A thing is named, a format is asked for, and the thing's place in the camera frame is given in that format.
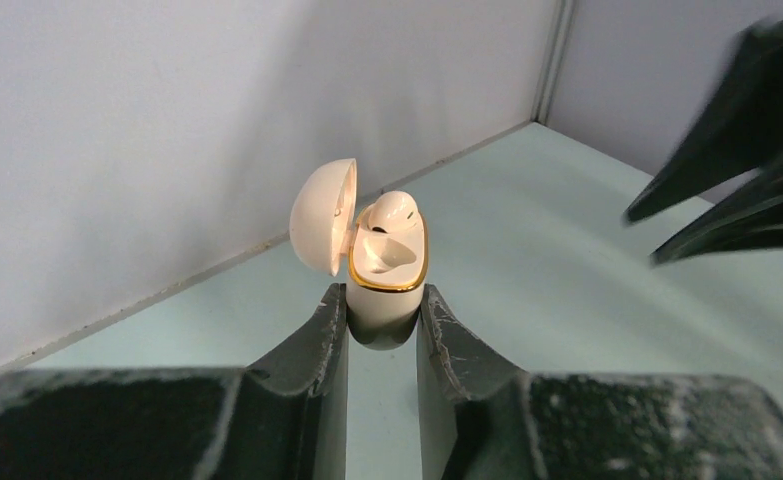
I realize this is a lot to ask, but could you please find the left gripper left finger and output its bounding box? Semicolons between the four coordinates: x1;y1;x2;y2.
0;283;348;479

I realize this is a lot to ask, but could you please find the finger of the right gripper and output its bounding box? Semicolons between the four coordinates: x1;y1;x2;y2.
651;152;783;265
625;20;783;223

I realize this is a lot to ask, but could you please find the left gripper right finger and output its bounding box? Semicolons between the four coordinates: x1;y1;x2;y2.
416;285;783;479

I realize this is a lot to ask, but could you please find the beige earbud charging case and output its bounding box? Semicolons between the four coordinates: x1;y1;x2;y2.
289;158;429;350

